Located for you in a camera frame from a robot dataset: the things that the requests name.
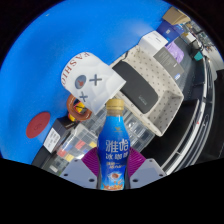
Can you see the flat round red coaster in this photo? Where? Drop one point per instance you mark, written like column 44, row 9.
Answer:
column 38, row 125

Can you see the white dotted fabric tray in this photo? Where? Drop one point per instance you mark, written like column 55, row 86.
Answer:
column 163, row 90

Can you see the black box with white label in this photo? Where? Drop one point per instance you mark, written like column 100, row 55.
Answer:
column 55, row 135

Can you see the blue drink bottle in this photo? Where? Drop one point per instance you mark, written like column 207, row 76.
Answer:
column 114, row 150

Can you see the flat black device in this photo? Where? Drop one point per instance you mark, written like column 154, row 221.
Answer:
column 136, row 86

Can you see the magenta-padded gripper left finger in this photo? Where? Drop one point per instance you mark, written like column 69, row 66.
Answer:
column 78, row 173

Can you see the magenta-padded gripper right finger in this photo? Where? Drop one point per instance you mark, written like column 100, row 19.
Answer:
column 150, row 171

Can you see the clear box of coloured parts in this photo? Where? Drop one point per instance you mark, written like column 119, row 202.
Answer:
column 78, row 145

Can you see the brown cardboard box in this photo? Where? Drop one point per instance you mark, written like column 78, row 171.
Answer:
column 176, row 15

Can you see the dark grey box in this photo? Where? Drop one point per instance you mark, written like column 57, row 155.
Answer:
column 170, row 61

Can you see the dark blue box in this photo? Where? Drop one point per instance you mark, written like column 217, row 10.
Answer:
column 170, row 31

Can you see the purple bag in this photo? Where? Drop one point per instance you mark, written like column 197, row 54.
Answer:
column 176, row 51

